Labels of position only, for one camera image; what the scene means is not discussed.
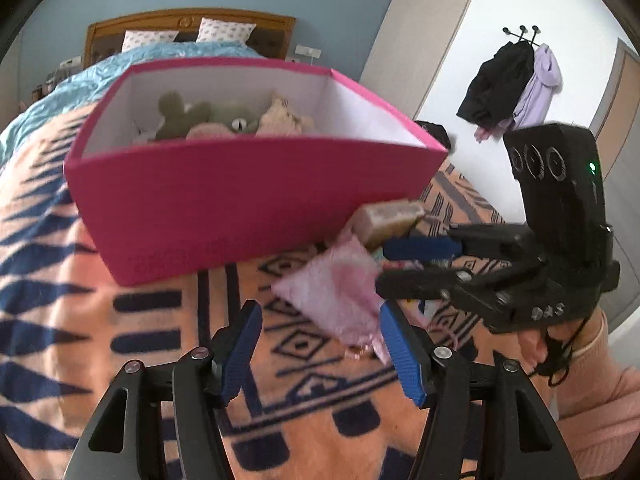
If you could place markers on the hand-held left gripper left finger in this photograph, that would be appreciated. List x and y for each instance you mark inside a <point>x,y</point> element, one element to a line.
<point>240,355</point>

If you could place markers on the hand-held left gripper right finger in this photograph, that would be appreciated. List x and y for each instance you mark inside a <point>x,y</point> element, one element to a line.
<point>405,355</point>

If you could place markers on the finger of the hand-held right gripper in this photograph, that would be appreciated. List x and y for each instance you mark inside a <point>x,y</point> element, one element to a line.
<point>425,247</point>
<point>425,285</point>

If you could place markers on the beige packet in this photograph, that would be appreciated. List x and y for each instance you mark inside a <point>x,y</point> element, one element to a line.
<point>385,217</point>

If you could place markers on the pink embroidered pouch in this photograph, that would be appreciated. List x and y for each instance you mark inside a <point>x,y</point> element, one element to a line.
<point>335,290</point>

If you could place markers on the pink cardboard box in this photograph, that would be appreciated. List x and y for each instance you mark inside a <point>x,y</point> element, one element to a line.
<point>225,210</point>

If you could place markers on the beige plush teddy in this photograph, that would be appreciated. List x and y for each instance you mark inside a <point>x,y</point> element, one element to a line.
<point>280,117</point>

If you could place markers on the pink knitted plush bunny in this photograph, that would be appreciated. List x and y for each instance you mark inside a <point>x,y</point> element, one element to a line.
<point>210,131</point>

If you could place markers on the green plush frog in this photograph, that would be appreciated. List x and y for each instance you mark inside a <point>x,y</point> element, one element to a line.
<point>220,115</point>

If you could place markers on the person's right forearm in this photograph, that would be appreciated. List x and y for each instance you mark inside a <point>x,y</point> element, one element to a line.
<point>600,400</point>

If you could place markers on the person's right hand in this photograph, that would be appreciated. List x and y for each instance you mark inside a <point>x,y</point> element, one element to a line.
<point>532,350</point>

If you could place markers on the orange patterned blanket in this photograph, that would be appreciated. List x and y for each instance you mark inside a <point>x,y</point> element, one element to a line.
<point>310,410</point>

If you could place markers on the pink hanging garment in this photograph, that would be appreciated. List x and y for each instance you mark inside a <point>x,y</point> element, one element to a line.
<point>490,131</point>

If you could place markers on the wooden door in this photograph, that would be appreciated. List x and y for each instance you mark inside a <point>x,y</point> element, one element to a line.
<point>617,110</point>

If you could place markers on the lilac hoodie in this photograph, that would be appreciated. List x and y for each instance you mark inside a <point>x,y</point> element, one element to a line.
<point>537,90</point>

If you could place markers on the dark clothes pile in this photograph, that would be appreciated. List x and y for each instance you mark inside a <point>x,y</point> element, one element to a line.
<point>435,135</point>

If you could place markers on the black jacket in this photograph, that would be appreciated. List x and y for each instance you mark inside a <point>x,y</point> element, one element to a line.
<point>495,85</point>

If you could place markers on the black coat hook rack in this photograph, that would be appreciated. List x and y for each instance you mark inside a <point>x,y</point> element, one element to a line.
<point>522,35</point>

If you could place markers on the beige wardrobe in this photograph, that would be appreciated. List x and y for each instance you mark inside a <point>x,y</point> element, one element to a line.
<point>420,35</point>

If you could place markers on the white patterned pillow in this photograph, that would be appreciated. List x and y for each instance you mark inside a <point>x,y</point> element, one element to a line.
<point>225,31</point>
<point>147,41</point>

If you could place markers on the blue duvet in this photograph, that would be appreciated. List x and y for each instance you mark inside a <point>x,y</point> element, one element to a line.
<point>60,90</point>

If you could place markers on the wooden headboard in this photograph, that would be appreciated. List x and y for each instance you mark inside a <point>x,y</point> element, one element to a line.
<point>185,21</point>

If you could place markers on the white wall socket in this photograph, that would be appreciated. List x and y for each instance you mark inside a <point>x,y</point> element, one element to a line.
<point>307,51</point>
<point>70,62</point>

